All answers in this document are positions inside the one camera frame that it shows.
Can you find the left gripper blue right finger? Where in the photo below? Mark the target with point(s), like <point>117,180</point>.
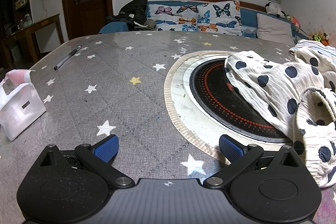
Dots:
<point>231,149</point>

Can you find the grey star-patterned table cover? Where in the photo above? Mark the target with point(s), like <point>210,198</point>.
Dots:
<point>169,168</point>

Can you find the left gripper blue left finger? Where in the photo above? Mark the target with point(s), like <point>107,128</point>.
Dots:
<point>106,149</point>

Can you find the brown yellow plush toys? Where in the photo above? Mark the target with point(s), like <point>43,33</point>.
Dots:
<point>321,37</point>

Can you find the butterfly-print cushion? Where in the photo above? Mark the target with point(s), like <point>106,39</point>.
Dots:
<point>216,18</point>

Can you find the white navy polka-dot garment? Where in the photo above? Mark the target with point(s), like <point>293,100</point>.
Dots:
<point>297,98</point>

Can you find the blue sofa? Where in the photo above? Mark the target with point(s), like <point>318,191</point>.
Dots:
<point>248,16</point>

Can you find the grey pillow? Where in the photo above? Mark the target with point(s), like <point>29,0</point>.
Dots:
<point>273,30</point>

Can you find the round black induction cooktop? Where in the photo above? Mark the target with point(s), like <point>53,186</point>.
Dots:
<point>223,102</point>

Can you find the black pen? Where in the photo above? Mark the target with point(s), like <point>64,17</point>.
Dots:
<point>67,57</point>

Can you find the white plush toy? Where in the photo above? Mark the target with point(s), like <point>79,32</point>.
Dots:
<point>274,10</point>

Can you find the wooden side table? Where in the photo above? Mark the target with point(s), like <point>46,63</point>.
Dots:
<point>27,33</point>

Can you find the black bag on sofa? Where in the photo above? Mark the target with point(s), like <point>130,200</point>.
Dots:
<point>133,14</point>

